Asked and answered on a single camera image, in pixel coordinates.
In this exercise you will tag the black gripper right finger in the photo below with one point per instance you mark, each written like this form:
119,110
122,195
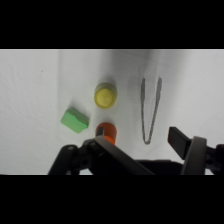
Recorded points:
195,156

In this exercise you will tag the metal tongs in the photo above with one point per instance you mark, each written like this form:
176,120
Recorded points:
144,110

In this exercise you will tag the green foam block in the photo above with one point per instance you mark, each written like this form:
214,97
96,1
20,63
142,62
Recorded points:
74,120

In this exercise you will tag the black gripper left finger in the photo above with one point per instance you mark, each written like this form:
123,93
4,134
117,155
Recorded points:
110,156

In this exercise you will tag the yellow plastic cup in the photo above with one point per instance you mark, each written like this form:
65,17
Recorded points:
105,96

